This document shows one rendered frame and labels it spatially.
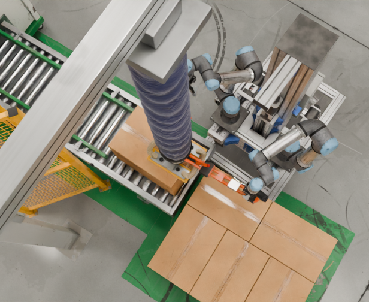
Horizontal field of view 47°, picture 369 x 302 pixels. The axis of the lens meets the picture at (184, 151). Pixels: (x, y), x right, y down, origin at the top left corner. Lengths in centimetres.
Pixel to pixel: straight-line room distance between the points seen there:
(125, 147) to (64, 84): 215
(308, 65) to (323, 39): 18
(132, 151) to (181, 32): 199
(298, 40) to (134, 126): 150
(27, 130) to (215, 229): 257
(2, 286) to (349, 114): 374
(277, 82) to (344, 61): 256
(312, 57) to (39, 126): 160
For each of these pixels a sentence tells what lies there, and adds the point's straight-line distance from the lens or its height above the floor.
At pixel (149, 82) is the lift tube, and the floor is 262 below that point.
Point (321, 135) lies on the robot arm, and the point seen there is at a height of 168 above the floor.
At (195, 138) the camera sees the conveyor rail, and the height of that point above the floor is 59.
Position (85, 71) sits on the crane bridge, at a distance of 120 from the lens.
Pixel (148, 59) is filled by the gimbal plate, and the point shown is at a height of 288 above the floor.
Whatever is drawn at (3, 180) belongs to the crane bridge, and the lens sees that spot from 118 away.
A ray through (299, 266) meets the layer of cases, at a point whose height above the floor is 54.
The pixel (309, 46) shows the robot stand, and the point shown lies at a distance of 242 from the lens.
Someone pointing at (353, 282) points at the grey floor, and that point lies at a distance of 432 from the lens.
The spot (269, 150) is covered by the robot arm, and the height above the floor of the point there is 159.
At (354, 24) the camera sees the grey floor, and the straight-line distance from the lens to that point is 505.
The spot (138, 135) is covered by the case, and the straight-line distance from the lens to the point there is 333.
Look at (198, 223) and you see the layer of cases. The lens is 357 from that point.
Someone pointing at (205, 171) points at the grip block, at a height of 125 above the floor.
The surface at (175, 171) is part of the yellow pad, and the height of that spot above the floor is 113.
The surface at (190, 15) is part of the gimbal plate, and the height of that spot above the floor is 287.
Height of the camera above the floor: 409
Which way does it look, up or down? 75 degrees down
